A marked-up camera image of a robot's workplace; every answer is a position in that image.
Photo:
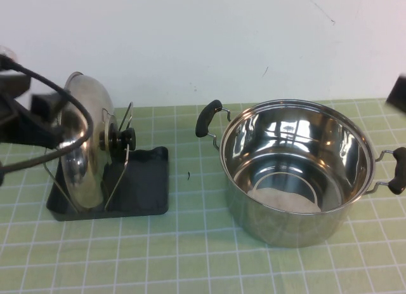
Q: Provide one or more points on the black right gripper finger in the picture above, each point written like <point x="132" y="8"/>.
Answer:
<point x="396" y="94"/>

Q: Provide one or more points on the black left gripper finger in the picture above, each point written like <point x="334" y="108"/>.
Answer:
<point x="44" y="103"/>
<point x="35" y="129"/>

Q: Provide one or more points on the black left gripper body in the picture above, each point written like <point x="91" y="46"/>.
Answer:
<point x="12" y="84"/>

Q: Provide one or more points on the stainless steel lid black knob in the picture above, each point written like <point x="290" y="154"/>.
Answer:
<point x="79" y="179"/>

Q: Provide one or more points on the black plastic drip tray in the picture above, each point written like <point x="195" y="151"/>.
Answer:
<point x="146" y="186"/>

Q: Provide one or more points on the green grid tablecloth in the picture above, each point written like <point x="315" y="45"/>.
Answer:
<point x="190" y="249"/>

